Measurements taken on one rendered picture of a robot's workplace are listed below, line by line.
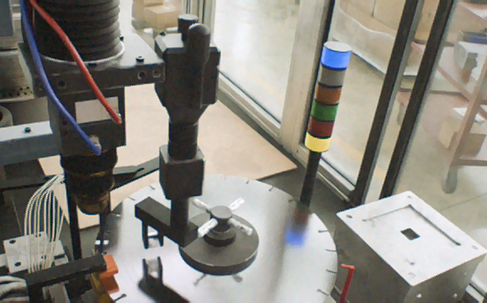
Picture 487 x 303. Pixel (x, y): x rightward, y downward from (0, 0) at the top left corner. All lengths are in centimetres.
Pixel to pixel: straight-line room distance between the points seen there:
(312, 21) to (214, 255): 67
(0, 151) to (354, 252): 57
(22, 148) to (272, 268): 38
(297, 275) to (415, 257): 24
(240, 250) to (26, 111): 72
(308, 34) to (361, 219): 49
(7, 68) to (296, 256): 74
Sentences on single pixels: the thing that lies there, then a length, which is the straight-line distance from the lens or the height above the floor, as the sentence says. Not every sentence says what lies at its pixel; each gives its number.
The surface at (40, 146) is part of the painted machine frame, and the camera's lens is 74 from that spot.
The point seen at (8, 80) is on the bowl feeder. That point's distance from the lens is 115.
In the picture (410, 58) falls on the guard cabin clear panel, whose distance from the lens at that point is 97.
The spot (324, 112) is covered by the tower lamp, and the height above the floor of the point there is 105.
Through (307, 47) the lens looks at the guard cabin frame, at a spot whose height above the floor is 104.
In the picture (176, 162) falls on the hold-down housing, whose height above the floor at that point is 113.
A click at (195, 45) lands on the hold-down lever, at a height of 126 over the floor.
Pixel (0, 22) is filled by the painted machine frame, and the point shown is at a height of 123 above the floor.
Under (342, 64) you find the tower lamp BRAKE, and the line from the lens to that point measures 81.
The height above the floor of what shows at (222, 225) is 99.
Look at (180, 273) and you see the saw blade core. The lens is 64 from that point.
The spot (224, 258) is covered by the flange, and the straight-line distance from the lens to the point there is 64.
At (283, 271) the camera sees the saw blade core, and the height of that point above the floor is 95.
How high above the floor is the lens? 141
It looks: 32 degrees down
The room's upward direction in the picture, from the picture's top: 7 degrees clockwise
